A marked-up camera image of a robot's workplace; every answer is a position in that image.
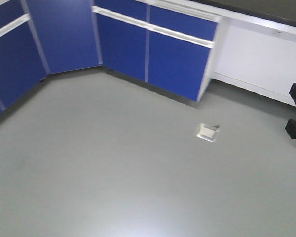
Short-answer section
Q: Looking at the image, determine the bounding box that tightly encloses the blue corner cabinet row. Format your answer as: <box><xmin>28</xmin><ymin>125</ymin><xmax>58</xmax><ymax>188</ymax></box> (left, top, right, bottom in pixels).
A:
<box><xmin>0</xmin><ymin>0</ymin><xmax>100</xmax><ymax>114</ymax></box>

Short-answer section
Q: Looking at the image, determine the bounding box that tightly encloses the blue double door cabinet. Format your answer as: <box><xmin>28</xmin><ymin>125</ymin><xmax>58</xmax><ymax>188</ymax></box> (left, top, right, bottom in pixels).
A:
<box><xmin>92</xmin><ymin>0</ymin><xmax>221</xmax><ymax>101</ymax></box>

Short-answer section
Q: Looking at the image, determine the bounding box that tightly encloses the metal floor outlet box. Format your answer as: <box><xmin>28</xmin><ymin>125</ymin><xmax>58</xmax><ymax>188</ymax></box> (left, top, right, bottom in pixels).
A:
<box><xmin>196</xmin><ymin>123</ymin><xmax>220</xmax><ymax>142</ymax></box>

